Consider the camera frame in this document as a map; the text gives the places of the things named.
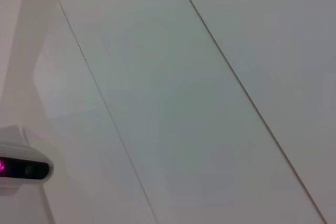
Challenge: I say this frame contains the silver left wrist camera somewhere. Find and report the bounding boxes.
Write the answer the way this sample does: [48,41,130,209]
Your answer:
[0,126,55,196]

